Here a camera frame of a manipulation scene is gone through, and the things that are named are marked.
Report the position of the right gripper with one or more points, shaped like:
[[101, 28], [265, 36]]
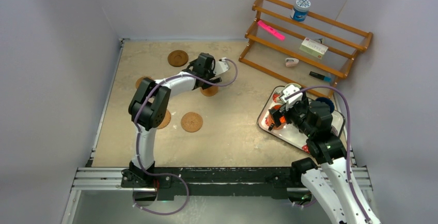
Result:
[[286, 109]]

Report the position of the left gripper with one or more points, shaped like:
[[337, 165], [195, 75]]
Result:
[[213, 74]]

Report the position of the dark brown wooden coaster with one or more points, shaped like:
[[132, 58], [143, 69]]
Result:
[[177, 58]]

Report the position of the woven rattan coaster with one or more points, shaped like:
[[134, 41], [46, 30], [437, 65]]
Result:
[[166, 120], [191, 122]]

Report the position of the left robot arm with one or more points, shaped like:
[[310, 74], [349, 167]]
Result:
[[150, 101]]

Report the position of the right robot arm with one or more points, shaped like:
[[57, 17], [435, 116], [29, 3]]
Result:
[[327, 174]]

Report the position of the orange mug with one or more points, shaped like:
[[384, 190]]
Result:
[[276, 119]]

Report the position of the light green mug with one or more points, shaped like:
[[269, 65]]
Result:
[[288, 90]]

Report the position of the strawberry print tray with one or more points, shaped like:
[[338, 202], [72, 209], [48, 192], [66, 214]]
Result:
[[289, 133]]

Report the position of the dark grey mug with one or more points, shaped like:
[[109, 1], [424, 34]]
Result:
[[327, 101]]

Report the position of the black blue marker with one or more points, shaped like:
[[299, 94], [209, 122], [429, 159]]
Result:
[[320, 76]]

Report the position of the wooden tiered shelf rack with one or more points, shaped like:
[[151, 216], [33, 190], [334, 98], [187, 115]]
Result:
[[267, 54]]

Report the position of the green white box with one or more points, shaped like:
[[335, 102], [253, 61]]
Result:
[[313, 47]]

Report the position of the pink highlighter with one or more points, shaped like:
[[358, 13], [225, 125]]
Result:
[[272, 31]]

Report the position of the blue white jar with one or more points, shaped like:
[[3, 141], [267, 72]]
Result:
[[300, 10]]

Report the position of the black aluminium mounting rail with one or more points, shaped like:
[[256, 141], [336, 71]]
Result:
[[274, 182]]

